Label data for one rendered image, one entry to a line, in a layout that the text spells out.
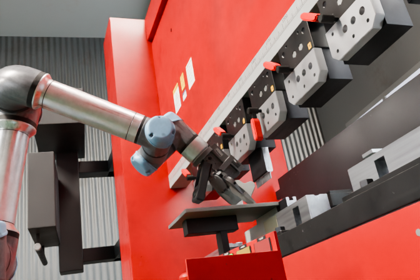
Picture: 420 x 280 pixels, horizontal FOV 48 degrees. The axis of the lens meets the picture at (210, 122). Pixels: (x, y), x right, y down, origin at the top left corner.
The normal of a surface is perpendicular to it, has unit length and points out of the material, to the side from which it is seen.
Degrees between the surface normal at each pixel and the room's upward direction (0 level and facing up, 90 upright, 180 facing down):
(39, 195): 90
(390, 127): 90
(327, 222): 90
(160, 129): 90
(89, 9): 180
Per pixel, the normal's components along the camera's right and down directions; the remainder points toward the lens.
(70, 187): 0.23, -0.43
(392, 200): -0.94, 0.01
